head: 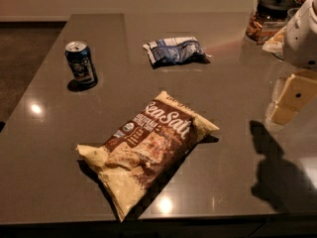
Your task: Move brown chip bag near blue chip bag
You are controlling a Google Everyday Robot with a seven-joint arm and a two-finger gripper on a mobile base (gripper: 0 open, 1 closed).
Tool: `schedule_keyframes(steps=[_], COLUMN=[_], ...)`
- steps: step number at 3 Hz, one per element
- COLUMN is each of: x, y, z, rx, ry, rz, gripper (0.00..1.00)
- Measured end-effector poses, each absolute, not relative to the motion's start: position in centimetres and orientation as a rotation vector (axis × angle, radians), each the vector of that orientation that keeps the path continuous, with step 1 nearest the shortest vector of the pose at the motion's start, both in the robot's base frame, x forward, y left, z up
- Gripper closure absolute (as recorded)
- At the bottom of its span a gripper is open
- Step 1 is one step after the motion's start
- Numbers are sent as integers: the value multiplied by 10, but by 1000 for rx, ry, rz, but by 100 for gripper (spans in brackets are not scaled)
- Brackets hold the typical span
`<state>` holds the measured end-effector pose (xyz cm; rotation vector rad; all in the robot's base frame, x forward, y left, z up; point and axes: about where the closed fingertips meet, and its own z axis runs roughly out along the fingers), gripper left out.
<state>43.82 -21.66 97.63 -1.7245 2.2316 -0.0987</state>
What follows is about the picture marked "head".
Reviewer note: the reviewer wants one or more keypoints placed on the glass jar with black lid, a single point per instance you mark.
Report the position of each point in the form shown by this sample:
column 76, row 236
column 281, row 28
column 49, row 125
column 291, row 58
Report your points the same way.
column 267, row 19

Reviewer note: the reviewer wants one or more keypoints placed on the blue chip bag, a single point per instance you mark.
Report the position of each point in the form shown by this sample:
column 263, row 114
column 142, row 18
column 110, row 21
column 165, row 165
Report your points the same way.
column 177, row 50

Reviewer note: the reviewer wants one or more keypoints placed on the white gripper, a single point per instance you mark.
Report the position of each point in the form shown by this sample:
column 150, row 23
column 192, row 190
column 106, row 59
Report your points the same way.
column 301, row 39

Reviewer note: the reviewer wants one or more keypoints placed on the brown sea salt chip bag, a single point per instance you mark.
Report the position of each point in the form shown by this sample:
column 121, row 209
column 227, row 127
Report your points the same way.
column 133, row 158

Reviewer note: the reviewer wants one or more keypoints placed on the blue soda can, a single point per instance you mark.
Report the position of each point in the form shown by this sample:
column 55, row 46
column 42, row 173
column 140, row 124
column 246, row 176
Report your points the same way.
column 78, row 56

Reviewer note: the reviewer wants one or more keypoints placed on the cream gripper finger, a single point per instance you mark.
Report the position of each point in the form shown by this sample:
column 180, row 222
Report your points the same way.
column 280, row 115

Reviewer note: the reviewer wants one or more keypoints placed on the clear drinking glass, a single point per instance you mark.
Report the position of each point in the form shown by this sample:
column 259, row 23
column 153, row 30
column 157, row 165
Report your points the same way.
column 279, row 36

